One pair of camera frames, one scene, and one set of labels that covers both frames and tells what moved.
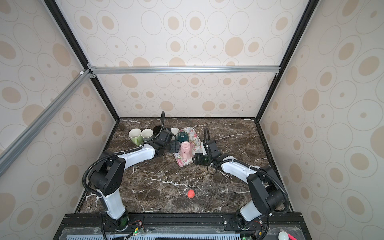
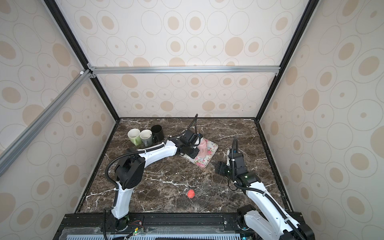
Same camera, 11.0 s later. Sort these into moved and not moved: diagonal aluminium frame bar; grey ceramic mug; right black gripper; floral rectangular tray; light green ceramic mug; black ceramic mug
Moved: right black gripper; floral rectangular tray
Not moved: diagonal aluminium frame bar; grey ceramic mug; black ceramic mug; light green ceramic mug
